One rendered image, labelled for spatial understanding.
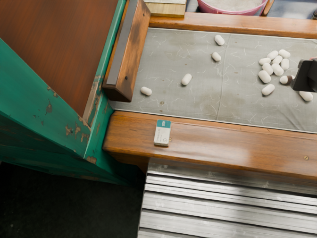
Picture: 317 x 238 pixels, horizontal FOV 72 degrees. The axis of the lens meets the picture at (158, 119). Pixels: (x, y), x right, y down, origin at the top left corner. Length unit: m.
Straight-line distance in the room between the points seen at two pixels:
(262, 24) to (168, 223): 0.62
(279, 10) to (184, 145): 0.64
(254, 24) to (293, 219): 0.54
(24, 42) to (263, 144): 0.51
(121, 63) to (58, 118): 0.23
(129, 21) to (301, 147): 0.52
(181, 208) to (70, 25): 0.48
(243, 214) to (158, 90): 0.39
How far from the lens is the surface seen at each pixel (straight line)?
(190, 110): 0.59
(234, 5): 0.85
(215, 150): 0.54
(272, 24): 0.78
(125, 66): 0.54
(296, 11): 0.99
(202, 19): 0.75
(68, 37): 0.42
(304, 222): 0.69
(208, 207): 0.61
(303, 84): 0.56
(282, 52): 0.73
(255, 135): 0.57
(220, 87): 0.64
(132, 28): 0.60
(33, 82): 0.32
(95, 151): 0.54
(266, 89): 0.64
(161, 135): 0.52
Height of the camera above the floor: 1.28
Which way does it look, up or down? 68 degrees down
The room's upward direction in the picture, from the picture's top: 10 degrees counter-clockwise
